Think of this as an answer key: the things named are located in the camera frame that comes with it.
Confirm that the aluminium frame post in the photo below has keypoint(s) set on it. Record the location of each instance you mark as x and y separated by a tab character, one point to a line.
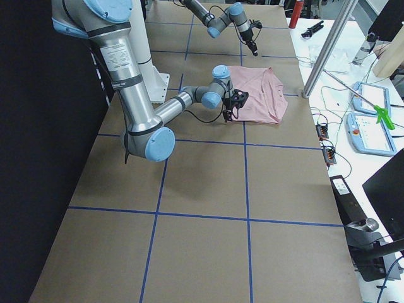
328	46

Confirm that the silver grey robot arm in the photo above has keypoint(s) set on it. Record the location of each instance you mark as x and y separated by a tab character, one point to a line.
107	24
233	15

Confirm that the green handled grabber stick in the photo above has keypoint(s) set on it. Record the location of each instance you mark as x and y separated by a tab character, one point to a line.
382	113

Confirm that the blue teach pendant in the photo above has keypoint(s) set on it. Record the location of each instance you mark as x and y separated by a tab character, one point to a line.
368	136
377	95

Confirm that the blue tape line crosswise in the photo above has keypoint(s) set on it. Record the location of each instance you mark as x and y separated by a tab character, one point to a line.
228	143

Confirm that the pink Snoopy t-shirt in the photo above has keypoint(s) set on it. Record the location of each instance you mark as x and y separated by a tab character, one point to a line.
266	102

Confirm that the blue tape centre stub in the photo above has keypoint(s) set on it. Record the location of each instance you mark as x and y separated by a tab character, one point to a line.
189	39

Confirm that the blue tape line near base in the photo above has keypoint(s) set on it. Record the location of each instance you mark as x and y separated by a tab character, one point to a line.
153	231

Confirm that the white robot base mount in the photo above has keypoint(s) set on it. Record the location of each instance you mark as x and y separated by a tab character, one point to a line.
156	82

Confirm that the upper orange black connector block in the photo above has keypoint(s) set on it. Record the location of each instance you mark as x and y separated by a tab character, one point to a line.
322	131

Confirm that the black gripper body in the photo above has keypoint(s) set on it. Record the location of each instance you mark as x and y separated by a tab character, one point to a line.
226	105
248	36

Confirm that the lower blue teach pendant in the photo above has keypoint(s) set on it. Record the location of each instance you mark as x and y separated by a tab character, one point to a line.
368	136

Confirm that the blue tape line far right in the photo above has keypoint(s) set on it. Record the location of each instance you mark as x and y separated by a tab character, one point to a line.
213	217

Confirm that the black monitor on stand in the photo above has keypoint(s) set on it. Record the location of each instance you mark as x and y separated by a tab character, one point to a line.
384	190

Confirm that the black pliers tool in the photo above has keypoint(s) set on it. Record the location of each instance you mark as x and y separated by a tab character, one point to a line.
312	30

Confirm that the red cylinder bottle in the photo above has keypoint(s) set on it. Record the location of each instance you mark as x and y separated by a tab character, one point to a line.
299	4

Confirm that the upper blue teach pendant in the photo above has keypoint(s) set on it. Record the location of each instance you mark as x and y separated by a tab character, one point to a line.
377	95

